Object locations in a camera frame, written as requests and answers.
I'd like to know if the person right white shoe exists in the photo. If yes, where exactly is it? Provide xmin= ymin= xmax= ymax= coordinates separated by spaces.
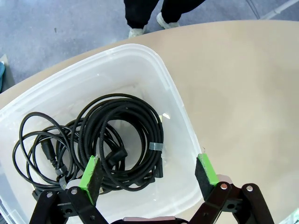
xmin=128 ymin=24 xmax=148 ymax=39

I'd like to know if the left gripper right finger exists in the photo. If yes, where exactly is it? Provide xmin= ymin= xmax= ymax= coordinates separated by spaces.
xmin=189 ymin=153 xmax=275 ymax=224

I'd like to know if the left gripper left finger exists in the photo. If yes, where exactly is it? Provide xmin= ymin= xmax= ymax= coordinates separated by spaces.
xmin=29 ymin=154 xmax=110 ymax=224

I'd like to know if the aluminium profile frame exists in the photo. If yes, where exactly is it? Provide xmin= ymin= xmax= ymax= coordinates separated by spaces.
xmin=281 ymin=209 xmax=299 ymax=224

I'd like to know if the clear plastic storage box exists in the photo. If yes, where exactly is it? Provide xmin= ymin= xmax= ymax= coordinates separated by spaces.
xmin=0 ymin=43 xmax=203 ymax=224

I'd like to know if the person white shoe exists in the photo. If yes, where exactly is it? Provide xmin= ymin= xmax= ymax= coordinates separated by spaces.
xmin=156 ymin=12 xmax=181 ymax=30
xmin=128 ymin=24 xmax=148 ymax=39

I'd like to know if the teal cloth bag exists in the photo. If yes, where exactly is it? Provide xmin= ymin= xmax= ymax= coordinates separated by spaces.
xmin=0 ymin=61 xmax=6 ymax=93

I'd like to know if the person in orange hoodie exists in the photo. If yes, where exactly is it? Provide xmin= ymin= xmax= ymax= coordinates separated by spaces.
xmin=123 ymin=0 xmax=206 ymax=29

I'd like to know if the person left white shoe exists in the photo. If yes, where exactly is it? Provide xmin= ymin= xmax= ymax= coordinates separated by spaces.
xmin=156 ymin=12 xmax=181 ymax=30

